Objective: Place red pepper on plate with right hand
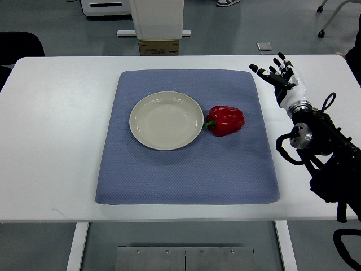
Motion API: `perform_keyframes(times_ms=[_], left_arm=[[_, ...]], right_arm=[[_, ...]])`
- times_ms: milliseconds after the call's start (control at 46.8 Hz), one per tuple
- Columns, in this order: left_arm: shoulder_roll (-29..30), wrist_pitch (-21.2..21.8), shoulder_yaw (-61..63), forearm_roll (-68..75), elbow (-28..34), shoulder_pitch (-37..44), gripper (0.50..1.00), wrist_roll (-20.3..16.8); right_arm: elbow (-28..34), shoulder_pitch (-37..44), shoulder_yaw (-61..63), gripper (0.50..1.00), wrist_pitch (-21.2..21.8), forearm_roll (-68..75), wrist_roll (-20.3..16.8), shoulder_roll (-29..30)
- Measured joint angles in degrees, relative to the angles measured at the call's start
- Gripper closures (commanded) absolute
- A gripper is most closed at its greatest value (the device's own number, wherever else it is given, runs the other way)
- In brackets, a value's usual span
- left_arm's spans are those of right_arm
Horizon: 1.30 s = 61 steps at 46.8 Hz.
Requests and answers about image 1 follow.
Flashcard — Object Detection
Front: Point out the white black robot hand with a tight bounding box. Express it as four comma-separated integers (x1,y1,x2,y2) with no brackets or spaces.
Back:
249,52,312,118

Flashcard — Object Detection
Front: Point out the red bell pepper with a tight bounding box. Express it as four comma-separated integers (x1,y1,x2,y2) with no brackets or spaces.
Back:
205,106,245,137

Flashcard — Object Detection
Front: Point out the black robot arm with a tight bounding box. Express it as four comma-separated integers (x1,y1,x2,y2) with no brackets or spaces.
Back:
276,102,360,223

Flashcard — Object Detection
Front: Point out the silver floor plate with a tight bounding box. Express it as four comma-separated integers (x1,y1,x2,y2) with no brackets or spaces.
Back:
256,42,272,51

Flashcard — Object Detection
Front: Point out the cream round plate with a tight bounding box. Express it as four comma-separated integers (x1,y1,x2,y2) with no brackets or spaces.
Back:
129,91,204,151

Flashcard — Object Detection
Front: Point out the rolling chair base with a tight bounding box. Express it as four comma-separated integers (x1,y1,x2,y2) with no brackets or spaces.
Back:
316,0,360,38

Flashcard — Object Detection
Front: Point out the person in black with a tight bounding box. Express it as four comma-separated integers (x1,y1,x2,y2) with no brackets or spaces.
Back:
345,43,360,85

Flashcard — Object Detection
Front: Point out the blue quilted mat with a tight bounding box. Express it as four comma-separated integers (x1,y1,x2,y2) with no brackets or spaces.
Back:
95,69,280,205

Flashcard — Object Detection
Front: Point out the cardboard box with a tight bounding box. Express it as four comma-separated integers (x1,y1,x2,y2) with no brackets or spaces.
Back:
138,40,179,56

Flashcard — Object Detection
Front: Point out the white table column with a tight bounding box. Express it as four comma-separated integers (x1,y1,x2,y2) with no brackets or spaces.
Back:
117,0,191,40

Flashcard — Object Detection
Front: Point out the white table leg right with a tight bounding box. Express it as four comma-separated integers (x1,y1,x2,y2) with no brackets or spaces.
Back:
274,220,298,271

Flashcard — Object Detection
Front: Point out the white table leg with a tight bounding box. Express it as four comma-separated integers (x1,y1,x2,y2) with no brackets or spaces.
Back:
274,220,298,271
66,222,89,271

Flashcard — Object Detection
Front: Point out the white cabinet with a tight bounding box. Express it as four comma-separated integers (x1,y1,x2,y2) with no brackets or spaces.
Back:
80,0,131,16

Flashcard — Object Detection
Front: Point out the white table leg left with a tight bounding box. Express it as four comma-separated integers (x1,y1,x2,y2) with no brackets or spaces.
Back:
66,222,89,271

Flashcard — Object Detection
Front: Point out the black office chair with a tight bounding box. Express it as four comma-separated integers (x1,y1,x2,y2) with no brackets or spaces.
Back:
1,32,45,89

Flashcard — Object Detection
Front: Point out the black cable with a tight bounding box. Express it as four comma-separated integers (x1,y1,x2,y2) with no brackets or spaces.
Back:
332,228,361,271

